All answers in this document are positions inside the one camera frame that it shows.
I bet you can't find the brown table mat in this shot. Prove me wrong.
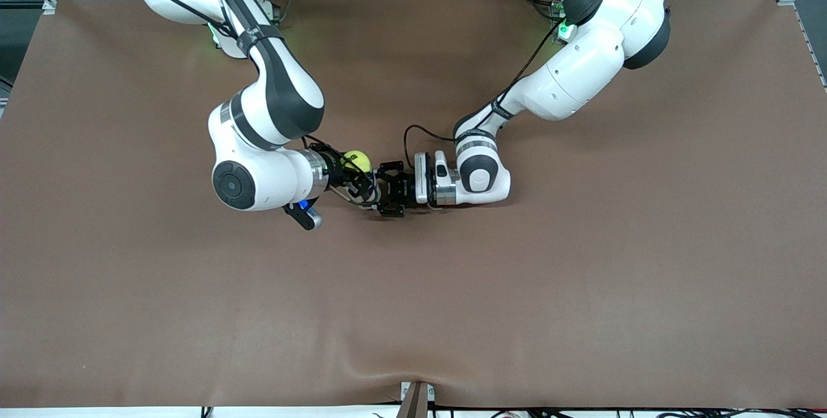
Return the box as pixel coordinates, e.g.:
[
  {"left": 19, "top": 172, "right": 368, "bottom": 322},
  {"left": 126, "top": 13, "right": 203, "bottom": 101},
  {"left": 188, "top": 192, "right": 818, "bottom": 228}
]
[{"left": 0, "top": 0, "right": 827, "bottom": 409}]

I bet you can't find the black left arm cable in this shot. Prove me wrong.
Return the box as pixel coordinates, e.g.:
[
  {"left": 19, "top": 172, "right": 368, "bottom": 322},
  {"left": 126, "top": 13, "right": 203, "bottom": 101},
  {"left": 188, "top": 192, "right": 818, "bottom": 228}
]
[{"left": 404, "top": 21, "right": 561, "bottom": 170}]

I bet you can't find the yellow tennis ball black print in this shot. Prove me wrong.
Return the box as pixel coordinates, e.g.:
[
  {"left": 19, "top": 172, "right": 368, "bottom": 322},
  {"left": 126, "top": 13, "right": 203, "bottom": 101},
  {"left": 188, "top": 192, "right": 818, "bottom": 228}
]
[{"left": 342, "top": 149, "right": 373, "bottom": 174}]

